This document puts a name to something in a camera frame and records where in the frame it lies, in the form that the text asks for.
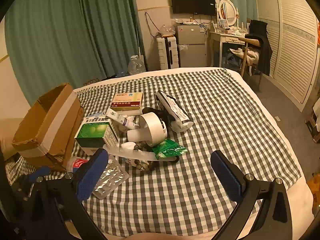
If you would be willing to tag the black wall television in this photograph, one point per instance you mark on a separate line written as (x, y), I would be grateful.
(192, 2)

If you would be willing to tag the silver mini fridge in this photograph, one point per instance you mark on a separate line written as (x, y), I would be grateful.
(191, 45)

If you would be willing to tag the beige and red medicine box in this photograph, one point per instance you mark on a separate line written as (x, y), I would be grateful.
(126, 100)

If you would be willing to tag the white louvered wardrobe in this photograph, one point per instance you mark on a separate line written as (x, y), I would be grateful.
(292, 42)

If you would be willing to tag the wide green curtain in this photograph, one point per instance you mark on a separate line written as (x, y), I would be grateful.
(70, 30)

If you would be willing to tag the black and white pouch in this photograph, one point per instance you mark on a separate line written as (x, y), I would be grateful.
(173, 107)

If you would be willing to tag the orange object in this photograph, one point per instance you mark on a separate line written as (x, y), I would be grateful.
(315, 185)

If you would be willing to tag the green sachet packet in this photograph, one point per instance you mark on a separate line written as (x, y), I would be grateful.
(167, 150)

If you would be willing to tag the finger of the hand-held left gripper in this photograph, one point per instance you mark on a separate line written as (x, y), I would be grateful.
(37, 175)

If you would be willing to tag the checkered bed sheet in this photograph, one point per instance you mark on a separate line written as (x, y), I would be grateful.
(200, 130)

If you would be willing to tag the white plastic strip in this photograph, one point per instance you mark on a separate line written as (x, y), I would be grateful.
(130, 154)

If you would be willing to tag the clear plastic bag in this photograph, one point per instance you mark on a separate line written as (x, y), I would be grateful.
(167, 31)

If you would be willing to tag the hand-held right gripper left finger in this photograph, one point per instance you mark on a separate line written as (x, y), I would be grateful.
(92, 177)

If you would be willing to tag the green and white medicine box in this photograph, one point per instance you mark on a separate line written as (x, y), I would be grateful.
(92, 132)

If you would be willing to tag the white ointment tube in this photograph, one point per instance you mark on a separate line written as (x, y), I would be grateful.
(120, 118)

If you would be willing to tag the brown cardboard box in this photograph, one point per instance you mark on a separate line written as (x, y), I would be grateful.
(50, 130)

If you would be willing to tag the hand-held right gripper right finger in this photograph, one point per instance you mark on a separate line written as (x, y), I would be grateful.
(226, 177)

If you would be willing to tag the small red label bottle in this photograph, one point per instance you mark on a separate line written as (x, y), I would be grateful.
(77, 163)

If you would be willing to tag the black garment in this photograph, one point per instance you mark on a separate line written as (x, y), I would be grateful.
(262, 47)

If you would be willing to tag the white suitcase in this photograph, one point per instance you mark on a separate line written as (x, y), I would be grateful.
(168, 52)

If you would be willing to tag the small dark stool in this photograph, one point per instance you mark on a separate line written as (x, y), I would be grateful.
(312, 126)

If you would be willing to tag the white dressing table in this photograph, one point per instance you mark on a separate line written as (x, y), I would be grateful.
(223, 38)

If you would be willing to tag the large clear water bottle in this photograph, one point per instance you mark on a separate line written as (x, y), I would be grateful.
(136, 66)

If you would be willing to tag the silver blister pack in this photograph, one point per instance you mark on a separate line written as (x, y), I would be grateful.
(110, 180)

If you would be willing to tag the white round device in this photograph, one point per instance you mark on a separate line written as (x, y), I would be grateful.
(150, 127)

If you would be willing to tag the white clothes pile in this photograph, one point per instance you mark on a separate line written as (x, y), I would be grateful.
(247, 55)

